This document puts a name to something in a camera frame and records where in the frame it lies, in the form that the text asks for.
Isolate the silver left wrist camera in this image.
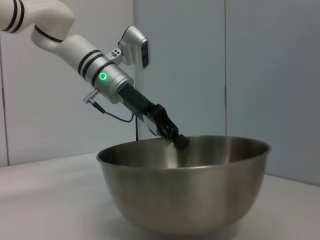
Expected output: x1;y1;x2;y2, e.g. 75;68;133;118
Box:
117;24;150;70

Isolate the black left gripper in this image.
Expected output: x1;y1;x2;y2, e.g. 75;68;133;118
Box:
117;83;190;150

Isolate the stainless steel mixing bowl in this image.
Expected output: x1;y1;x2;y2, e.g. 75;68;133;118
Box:
96;134;272;236

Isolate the left arm connector cable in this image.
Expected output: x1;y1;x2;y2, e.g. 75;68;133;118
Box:
83;90;141;143

